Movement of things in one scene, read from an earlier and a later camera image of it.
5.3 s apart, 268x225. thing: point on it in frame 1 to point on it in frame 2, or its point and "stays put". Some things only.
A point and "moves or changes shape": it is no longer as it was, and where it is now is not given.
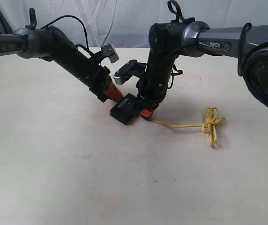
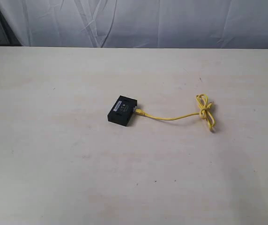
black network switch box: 127,110 moves or changes shape
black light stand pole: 1,18 stays put
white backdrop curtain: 126,23 stays put
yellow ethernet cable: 210,126 to 204,108
